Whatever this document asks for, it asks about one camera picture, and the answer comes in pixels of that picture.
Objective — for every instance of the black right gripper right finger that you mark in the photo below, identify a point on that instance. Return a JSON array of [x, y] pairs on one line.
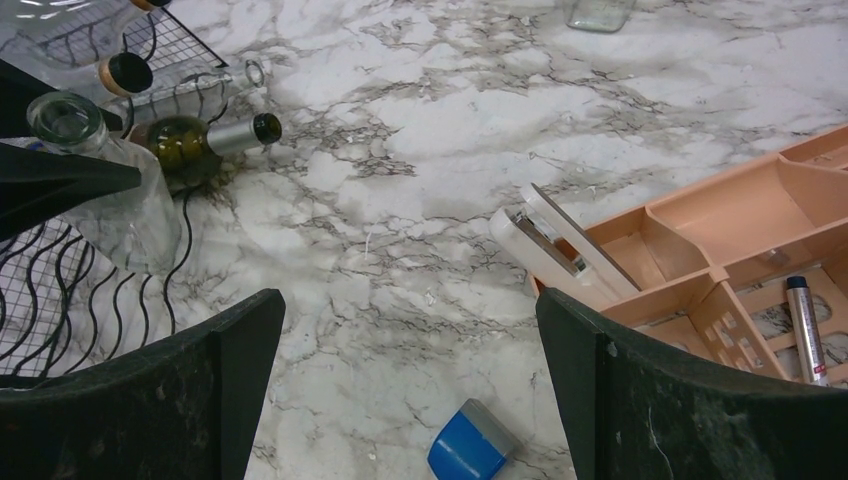
[[633, 407]]

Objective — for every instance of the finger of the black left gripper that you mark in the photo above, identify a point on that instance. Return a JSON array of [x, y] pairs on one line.
[[37, 186]]

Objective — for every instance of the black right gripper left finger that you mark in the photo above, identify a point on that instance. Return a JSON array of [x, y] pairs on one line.
[[184, 407]]

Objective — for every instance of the clear bottle cork stopper lower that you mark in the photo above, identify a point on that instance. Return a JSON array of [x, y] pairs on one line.
[[100, 73]]

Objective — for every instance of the clear bottle cork stopper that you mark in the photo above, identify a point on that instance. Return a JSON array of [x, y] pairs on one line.
[[100, 73], [134, 5]]

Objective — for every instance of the clear bottle cork stopper upper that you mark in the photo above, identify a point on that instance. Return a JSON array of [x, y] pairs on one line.
[[134, 5]]

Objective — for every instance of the peach plastic stacked organizer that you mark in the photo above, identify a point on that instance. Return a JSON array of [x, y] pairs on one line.
[[711, 260]]

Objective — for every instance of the silver tube dark cap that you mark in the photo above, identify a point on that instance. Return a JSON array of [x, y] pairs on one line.
[[805, 327]]

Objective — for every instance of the black wire wine rack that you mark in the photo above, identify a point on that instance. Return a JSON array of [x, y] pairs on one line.
[[65, 308]]

